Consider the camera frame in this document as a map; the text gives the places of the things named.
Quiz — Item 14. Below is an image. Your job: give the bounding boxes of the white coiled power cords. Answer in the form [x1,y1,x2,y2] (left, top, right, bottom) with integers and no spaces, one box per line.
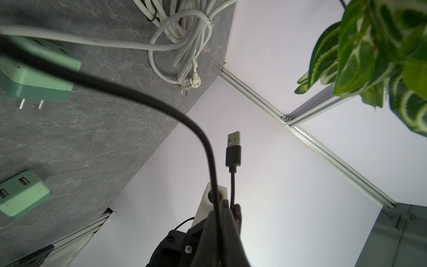
[0,0,238,96]

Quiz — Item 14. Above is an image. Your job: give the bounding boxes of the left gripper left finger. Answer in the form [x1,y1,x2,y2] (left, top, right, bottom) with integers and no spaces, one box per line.
[190,211,226,267]

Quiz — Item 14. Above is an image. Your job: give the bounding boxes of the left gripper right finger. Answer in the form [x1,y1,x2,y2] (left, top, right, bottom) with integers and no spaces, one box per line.
[224,204,250,267]

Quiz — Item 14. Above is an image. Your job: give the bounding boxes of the potted green plant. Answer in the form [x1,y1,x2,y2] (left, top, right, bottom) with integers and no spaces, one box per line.
[295,1,427,136]

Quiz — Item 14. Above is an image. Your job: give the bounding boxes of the black USB cable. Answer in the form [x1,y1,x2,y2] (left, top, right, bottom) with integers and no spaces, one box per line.
[0,34,242,267]

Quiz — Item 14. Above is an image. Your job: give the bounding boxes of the green charger cube lower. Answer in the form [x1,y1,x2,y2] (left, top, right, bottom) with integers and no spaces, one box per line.
[1,170,51,219]

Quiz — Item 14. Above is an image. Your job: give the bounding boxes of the green USB charger cube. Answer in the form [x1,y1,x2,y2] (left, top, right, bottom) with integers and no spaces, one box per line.
[1,36,82,109]

